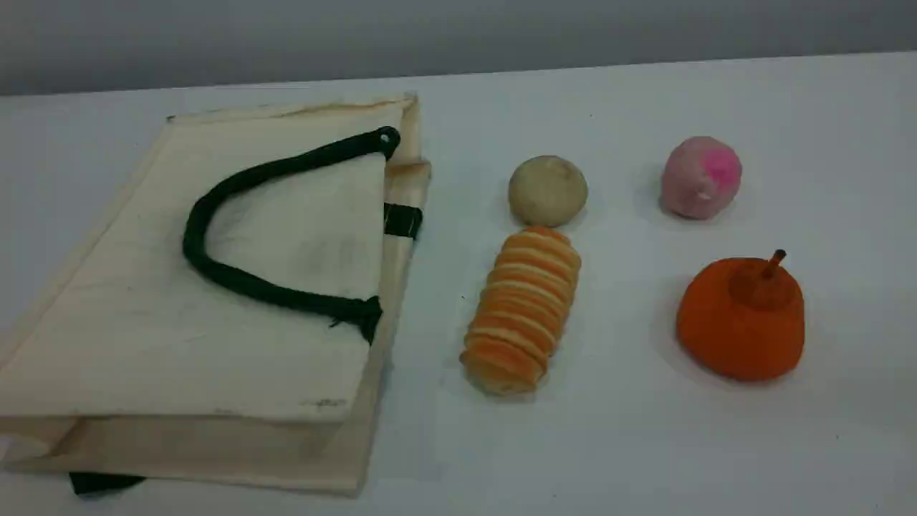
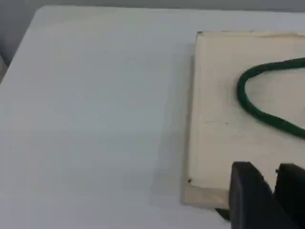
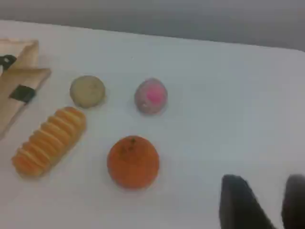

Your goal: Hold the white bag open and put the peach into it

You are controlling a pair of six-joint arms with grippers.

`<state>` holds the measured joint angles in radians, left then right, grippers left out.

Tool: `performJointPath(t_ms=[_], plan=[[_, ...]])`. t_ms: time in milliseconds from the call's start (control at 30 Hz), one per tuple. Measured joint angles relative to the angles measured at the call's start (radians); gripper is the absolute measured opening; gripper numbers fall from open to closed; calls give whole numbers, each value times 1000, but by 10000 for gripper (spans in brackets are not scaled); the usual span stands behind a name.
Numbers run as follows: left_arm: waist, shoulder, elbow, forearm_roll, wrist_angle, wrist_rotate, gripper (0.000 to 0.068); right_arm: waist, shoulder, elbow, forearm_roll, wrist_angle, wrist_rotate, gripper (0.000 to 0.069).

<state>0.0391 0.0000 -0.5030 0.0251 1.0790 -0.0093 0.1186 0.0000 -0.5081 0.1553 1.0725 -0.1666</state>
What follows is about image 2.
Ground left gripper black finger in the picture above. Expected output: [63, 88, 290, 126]
[229, 161, 298, 229]
[274, 163, 305, 229]

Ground white canvas handbag green handles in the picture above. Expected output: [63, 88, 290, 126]
[183, 30, 305, 221]

